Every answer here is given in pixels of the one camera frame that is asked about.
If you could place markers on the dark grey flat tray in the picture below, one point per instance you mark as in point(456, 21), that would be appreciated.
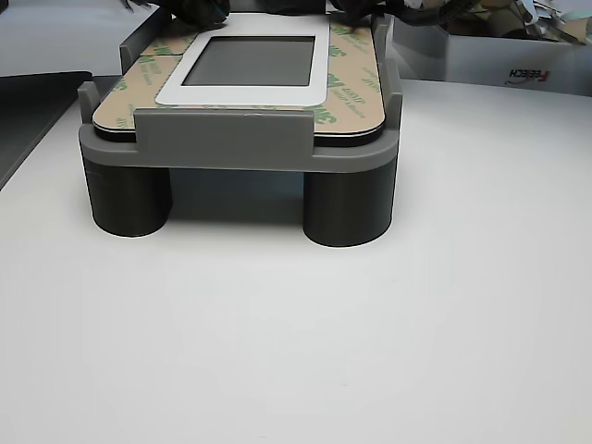
point(28, 106)

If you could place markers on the grey printed fixture stand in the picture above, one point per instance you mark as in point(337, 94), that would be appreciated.
point(222, 134)

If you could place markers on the white framed display panel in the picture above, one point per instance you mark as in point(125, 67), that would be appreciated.
point(250, 60)

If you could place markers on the white Feetech cardboard box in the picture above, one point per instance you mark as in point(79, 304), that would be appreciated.
point(485, 65)

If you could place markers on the tan 3M protective film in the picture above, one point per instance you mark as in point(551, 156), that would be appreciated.
point(356, 69)

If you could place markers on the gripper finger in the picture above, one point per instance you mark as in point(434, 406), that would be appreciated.
point(199, 9)
point(353, 9)

